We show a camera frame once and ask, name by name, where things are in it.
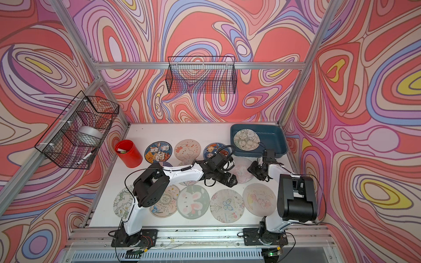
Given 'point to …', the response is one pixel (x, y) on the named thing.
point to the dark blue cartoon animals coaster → (158, 151)
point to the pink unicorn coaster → (240, 171)
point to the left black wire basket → (75, 136)
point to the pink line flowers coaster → (187, 183)
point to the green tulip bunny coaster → (246, 139)
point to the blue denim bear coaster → (210, 149)
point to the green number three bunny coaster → (193, 201)
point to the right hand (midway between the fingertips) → (251, 174)
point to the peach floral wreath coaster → (168, 206)
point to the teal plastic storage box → (271, 136)
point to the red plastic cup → (129, 153)
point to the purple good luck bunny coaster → (165, 164)
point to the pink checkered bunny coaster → (187, 151)
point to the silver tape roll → (90, 135)
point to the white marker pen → (86, 156)
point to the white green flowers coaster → (124, 202)
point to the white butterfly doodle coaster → (227, 206)
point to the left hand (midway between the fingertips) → (234, 181)
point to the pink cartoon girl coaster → (259, 199)
